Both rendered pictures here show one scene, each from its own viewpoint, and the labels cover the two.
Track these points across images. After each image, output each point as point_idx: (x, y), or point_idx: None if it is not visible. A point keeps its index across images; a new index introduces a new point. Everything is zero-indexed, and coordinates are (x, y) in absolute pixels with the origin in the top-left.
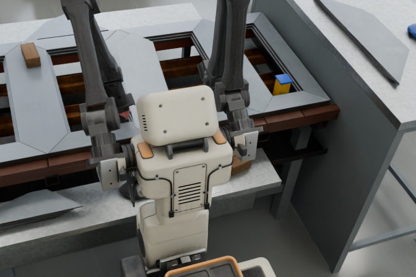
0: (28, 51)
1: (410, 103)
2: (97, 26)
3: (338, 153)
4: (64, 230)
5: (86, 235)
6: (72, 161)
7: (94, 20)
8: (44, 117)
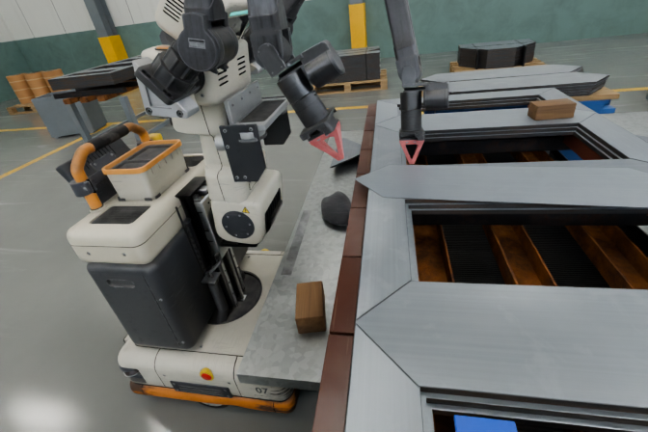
0: (551, 101)
1: None
2: None
3: None
4: (318, 167)
5: None
6: (363, 139)
7: None
8: (429, 122)
